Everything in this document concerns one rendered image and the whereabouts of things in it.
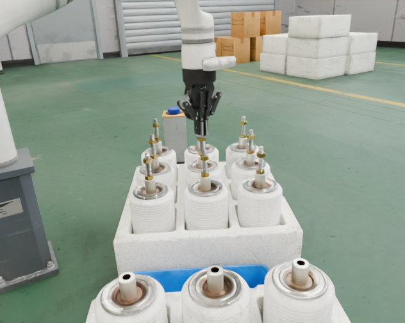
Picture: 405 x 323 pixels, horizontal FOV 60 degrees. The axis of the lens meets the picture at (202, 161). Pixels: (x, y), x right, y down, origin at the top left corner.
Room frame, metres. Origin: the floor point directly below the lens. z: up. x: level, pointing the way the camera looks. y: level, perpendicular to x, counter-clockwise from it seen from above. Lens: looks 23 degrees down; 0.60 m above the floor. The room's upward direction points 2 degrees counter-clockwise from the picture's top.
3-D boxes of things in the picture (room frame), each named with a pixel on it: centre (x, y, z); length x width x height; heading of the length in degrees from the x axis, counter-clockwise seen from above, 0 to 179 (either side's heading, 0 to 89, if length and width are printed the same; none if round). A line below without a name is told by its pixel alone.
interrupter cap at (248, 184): (0.68, -0.12, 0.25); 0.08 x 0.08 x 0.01
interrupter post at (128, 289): (0.37, 0.11, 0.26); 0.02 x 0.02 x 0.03
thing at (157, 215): (0.68, 0.11, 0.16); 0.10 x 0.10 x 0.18
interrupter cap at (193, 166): (0.80, 0.00, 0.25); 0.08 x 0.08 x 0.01
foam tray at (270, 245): (0.80, 0.00, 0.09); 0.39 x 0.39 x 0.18; 2
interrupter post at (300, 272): (0.39, -0.13, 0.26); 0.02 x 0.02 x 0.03
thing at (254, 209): (0.68, -0.12, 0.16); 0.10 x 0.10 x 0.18
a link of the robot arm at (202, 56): (0.79, -0.01, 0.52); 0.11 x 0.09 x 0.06; 47
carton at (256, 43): (4.89, -0.77, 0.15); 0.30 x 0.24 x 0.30; 29
